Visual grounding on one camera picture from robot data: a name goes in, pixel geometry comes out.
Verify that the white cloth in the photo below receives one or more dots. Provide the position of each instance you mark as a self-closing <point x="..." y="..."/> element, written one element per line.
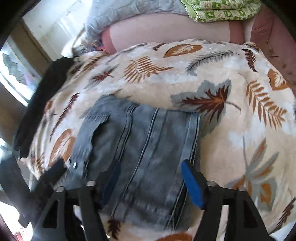
<point x="68" y="50"/>

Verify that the grey-blue denim pants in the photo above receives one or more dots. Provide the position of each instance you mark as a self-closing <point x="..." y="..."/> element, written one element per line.
<point x="150" y="145"/>

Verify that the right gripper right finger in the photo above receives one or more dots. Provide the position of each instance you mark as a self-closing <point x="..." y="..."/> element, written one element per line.
<point x="244" y="221"/>

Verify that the green patterned folded cloth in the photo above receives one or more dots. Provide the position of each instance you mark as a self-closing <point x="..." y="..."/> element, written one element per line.
<point x="221" y="10"/>

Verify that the blue printed package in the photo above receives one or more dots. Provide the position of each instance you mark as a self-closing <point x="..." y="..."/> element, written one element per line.
<point x="97" y="46"/>

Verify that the black garment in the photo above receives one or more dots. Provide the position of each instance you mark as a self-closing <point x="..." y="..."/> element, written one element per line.
<point x="51" y="82"/>

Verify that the stained glass window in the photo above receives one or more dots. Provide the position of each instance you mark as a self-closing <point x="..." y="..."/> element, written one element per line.
<point x="17" y="75"/>

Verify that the grey quilted pillow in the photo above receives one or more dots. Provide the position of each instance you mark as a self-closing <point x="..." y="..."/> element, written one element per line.
<point x="103" y="14"/>

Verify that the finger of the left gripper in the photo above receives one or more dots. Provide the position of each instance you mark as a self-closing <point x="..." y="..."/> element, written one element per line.
<point x="29" y="204"/>

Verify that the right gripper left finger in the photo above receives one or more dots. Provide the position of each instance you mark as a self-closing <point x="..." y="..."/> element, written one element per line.
<point x="74" y="214"/>

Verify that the leaf-patterned cream blanket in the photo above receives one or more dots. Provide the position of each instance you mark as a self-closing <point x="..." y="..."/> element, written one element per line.
<point x="247" y="112"/>

